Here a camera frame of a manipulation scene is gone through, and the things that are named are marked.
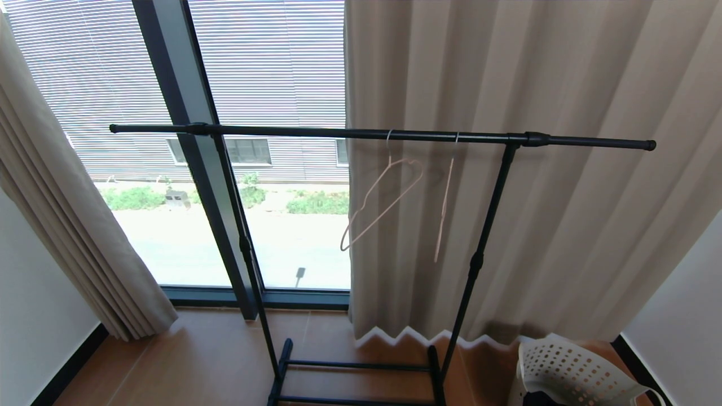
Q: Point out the pink clothes hanger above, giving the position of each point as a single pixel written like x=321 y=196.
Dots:
x=444 y=208
x=388 y=152

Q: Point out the black clothes rack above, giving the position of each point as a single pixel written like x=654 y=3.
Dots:
x=338 y=133

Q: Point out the white laundry basket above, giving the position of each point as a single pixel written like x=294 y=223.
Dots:
x=569 y=366

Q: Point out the window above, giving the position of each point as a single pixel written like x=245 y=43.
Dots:
x=271 y=67

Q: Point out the beige curtain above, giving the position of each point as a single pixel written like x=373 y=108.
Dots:
x=564 y=169
x=56 y=197

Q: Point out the black garment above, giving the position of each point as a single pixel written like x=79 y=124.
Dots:
x=538 y=399

